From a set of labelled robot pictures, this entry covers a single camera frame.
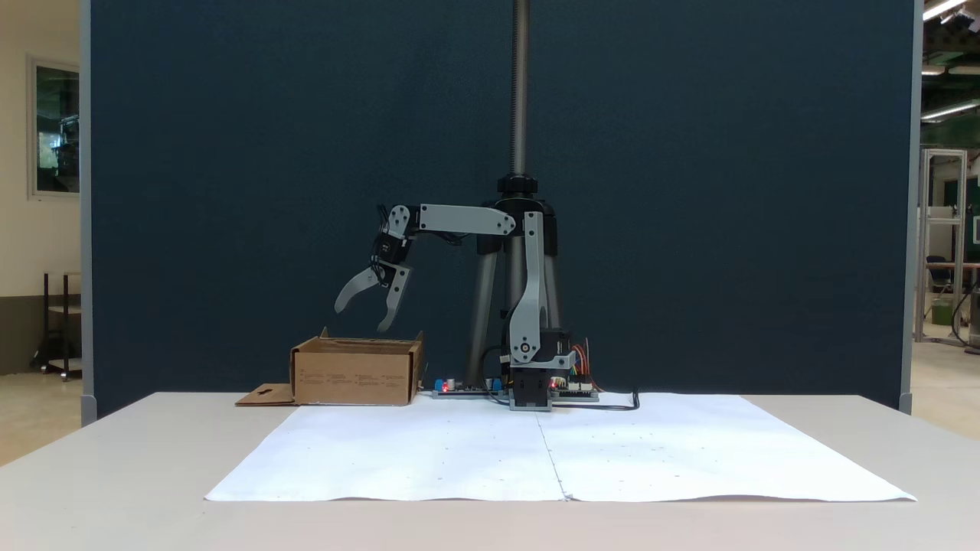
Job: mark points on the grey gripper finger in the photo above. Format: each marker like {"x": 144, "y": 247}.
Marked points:
{"x": 354, "y": 287}
{"x": 394, "y": 295}

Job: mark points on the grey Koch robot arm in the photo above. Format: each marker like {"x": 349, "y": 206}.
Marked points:
{"x": 467, "y": 220}

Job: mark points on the brown cardboard box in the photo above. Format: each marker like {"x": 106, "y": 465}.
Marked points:
{"x": 352, "y": 375}

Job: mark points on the circuit board with blue terminals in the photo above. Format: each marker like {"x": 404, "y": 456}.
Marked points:
{"x": 467, "y": 389}

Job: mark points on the dark blue partition panel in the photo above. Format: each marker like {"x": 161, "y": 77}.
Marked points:
{"x": 230, "y": 191}

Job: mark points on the circuit board with white connectors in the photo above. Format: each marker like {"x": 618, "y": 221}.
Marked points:
{"x": 578, "y": 392}

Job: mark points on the black tripod with silver column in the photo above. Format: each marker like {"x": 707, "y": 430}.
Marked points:
{"x": 520, "y": 76}

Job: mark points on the white paper sheet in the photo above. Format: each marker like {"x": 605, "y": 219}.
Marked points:
{"x": 651, "y": 451}

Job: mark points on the dark metal cart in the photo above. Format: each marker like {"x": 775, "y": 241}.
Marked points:
{"x": 47, "y": 321}

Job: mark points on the ceiling strip light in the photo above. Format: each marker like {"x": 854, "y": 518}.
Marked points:
{"x": 949, "y": 111}
{"x": 940, "y": 8}

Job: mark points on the framed wall window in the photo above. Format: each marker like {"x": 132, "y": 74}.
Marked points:
{"x": 55, "y": 130}

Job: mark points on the aluminium profile frame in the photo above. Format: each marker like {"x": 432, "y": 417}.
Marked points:
{"x": 921, "y": 245}

